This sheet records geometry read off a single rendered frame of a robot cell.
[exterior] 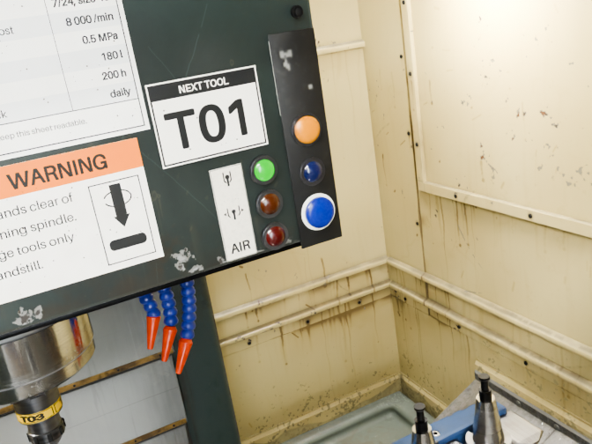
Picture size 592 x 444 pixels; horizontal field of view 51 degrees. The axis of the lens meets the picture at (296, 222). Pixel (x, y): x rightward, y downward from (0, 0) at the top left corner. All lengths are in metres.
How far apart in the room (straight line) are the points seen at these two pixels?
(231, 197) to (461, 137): 1.03
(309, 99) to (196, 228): 0.16
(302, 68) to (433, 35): 1.00
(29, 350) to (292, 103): 0.36
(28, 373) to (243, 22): 0.41
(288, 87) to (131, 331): 0.79
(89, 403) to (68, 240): 0.81
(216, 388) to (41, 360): 0.76
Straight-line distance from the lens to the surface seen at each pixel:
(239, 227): 0.57
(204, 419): 1.45
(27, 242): 0.54
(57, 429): 0.82
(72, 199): 0.53
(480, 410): 0.94
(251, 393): 1.91
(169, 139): 0.54
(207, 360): 1.39
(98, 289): 0.55
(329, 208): 0.60
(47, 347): 0.71
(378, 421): 2.11
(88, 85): 0.52
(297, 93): 0.58
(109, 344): 1.27
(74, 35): 0.52
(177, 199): 0.55
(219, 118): 0.55
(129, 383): 1.32
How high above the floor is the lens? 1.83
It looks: 18 degrees down
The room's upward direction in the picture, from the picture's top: 9 degrees counter-clockwise
